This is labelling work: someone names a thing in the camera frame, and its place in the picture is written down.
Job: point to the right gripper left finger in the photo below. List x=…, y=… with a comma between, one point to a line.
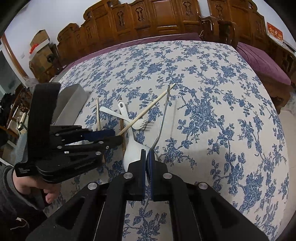
x=96, y=212

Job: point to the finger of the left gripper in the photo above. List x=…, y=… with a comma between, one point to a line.
x=97, y=146
x=62, y=135

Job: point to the purple sofa cushion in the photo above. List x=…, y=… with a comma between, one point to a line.
x=174, y=37

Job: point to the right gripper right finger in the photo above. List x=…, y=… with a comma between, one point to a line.
x=197, y=212

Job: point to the white plastic spoon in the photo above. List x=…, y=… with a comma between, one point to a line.
x=123, y=111

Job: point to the red calendar box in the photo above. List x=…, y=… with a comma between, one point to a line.
x=274, y=32

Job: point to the metal tray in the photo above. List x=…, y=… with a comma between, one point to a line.
x=70, y=102

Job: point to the large white plastic ladle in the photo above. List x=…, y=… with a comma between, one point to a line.
x=133, y=150

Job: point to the white plastic fork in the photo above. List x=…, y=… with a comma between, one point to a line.
x=139, y=124

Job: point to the cardboard boxes stack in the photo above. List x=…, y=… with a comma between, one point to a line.
x=43, y=59

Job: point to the person's left hand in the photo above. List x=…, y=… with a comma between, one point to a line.
x=24, y=185

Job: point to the dark wooden chopstick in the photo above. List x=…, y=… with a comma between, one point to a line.
x=122, y=126

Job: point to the purple armchair cushion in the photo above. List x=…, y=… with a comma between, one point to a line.
x=262, y=64

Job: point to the wooden armchair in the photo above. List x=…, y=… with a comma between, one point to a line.
x=251, y=30

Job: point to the light wooden chopstick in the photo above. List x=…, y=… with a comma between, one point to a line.
x=98, y=115
x=146, y=109

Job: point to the carved wooden sofa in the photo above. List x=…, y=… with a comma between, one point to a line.
x=108, y=23

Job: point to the blue floral tablecloth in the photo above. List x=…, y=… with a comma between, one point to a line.
x=221, y=126

